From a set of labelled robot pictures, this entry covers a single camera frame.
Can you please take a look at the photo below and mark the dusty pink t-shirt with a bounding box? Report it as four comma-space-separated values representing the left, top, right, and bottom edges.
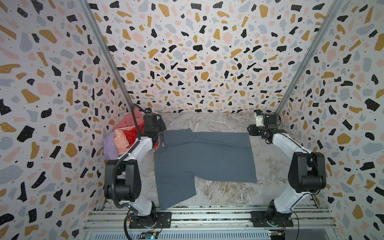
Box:
113, 109, 144, 131

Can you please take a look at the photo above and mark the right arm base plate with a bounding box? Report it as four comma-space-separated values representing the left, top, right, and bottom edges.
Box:
251, 211, 294, 228

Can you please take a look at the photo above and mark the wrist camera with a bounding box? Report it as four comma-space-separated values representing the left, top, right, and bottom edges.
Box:
145, 108, 156, 116
255, 111, 281, 129

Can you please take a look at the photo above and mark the grey t-shirt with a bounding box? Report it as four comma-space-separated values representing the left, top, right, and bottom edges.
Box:
154, 129, 257, 210

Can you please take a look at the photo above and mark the aluminium mounting rail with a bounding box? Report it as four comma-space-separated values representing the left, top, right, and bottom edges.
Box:
84, 204, 342, 240

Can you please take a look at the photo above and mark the right circuit board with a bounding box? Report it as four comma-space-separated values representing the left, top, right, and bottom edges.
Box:
269, 230, 286, 240

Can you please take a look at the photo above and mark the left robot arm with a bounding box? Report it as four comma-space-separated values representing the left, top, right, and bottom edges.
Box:
104, 112, 167, 228

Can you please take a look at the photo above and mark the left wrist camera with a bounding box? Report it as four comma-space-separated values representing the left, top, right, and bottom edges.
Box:
145, 108, 156, 116

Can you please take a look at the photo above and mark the lavender t-shirt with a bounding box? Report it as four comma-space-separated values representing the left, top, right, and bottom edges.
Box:
103, 131, 119, 160

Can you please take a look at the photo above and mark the left circuit board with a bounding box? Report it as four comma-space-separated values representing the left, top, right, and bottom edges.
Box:
138, 231, 159, 240

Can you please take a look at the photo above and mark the black corrugated cable conduit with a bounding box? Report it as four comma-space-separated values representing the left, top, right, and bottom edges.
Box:
110, 103, 148, 209

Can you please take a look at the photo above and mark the left corner aluminium post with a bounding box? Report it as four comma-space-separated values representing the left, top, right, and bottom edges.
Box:
78, 0, 134, 112

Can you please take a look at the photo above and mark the right corner aluminium post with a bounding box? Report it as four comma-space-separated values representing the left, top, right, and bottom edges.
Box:
276, 0, 344, 117

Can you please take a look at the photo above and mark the circuit board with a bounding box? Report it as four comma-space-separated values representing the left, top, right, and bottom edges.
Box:
138, 231, 159, 240
269, 230, 286, 240

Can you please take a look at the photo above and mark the red t-shirt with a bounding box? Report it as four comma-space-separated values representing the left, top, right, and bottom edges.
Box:
123, 128, 138, 147

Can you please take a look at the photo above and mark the peach t-shirt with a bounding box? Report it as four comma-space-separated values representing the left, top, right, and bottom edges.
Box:
114, 130, 130, 156

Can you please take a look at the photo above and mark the corner aluminium post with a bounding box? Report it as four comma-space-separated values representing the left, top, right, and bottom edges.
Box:
78, 0, 134, 112
276, 0, 344, 117

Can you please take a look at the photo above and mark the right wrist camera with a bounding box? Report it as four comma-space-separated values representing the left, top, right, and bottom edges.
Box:
255, 111, 281, 129

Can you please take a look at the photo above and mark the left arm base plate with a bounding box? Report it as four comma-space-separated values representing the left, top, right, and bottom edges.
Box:
129, 212, 172, 230

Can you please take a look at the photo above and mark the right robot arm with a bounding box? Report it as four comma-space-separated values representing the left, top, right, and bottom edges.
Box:
247, 125, 327, 226

